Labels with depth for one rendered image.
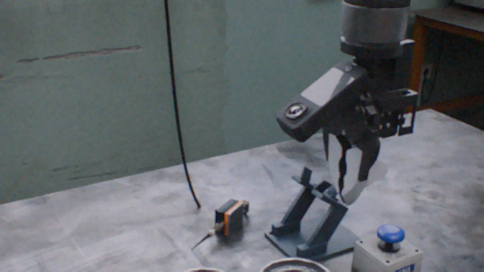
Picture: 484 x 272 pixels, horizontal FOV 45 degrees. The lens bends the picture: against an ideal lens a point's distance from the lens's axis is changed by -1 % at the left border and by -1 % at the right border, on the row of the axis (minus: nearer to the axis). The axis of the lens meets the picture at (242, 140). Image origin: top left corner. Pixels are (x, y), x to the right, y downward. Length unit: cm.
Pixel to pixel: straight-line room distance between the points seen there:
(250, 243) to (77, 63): 146
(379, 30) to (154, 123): 187
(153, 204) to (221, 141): 160
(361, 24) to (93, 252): 54
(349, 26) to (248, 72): 193
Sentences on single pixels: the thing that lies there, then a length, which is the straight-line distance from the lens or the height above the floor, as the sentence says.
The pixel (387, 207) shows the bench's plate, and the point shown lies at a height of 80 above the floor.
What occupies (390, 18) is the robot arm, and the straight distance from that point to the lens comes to 66.
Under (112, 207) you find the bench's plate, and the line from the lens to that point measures 106.
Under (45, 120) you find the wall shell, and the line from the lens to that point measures 231.
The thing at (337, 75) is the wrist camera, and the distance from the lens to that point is 69.
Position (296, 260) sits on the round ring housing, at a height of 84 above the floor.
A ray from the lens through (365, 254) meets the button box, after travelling 88.
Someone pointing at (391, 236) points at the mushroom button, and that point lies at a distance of 86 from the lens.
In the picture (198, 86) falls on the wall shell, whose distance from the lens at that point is 249.
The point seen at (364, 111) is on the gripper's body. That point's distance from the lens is 68.
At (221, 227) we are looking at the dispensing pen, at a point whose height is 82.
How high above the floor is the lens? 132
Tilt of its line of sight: 24 degrees down
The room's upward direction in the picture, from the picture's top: 1 degrees clockwise
